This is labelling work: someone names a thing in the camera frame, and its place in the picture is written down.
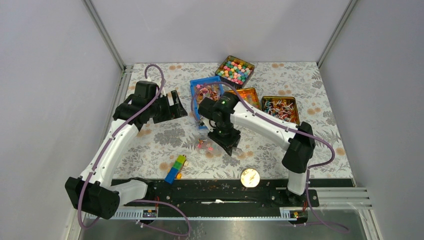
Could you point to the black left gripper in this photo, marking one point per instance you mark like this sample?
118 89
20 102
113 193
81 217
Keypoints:
177 109

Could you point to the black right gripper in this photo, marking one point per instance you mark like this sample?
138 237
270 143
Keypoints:
227 144

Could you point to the clear glass jar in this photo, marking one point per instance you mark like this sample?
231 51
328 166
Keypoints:
204 143

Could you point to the blue plastic bin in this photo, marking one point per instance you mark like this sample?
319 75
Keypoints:
200 91

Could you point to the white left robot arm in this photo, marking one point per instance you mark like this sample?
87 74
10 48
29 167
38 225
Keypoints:
92 191

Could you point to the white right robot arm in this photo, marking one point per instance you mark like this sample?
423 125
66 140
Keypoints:
222 115

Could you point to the gold tin with gummy candies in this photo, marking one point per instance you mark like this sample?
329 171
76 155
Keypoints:
250 96

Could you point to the dark tin with pastel candies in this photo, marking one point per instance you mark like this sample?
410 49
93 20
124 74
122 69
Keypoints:
235 71

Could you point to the floral patterned table mat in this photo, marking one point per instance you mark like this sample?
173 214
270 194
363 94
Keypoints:
153 151

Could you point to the gold round jar lid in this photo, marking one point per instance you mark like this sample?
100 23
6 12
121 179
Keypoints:
250 178

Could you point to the colourful toy brick stack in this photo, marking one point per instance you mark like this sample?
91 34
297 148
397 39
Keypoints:
174 172

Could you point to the gold tin with lollipops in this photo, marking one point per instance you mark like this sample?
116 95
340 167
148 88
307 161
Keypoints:
281 107

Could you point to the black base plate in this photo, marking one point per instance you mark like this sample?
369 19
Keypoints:
268 192

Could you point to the grey cable duct rail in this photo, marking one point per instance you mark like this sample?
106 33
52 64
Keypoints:
152 214

